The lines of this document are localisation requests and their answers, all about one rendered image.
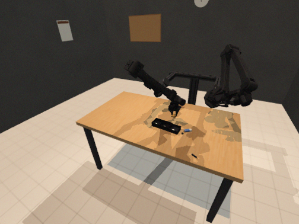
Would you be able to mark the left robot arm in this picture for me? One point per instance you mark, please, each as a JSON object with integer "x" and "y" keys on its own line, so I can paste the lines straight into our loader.
{"x": 248, "y": 83}

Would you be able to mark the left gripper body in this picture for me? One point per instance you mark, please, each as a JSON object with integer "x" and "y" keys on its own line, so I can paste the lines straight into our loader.
{"x": 227, "y": 96}

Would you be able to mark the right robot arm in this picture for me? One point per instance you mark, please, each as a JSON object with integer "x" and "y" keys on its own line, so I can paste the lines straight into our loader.
{"x": 136, "y": 70}

